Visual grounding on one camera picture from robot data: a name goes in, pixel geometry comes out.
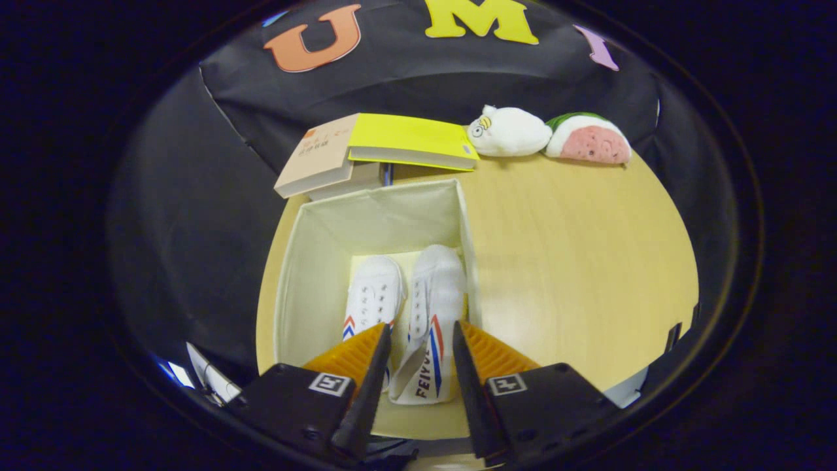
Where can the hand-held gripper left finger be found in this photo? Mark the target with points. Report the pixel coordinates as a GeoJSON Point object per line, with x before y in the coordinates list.
{"type": "Point", "coordinates": [363, 405]}

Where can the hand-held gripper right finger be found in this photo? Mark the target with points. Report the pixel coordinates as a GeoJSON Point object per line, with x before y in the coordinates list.
{"type": "Point", "coordinates": [477, 405]}

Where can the white canvas shoe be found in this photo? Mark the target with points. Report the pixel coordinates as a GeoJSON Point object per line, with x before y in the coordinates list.
{"type": "Point", "coordinates": [435, 294]}
{"type": "Point", "coordinates": [376, 291]}

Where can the beige fabric storage box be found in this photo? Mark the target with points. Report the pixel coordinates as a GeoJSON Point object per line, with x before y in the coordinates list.
{"type": "Point", "coordinates": [366, 222]}

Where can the white paper sheet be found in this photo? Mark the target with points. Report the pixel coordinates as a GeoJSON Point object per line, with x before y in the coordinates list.
{"type": "Point", "coordinates": [219, 386]}

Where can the grey book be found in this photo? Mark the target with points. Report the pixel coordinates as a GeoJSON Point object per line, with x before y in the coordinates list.
{"type": "Point", "coordinates": [350, 183]}

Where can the blue book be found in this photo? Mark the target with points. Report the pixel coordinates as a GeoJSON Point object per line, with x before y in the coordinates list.
{"type": "Point", "coordinates": [388, 174]}

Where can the black backdrop cloth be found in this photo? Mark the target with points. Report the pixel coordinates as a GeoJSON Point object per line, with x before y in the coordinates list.
{"type": "Point", "coordinates": [196, 216]}

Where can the yellow book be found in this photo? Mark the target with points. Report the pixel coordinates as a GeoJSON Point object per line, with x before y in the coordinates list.
{"type": "Point", "coordinates": [405, 137]}

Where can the white plush toy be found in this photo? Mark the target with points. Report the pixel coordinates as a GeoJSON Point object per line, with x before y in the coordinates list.
{"type": "Point", "coordinates": [510, 134]}

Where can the watermelon plush toy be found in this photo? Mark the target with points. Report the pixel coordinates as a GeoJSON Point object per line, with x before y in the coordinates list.
{"type": "Point", "coordinates": [595, 144]}

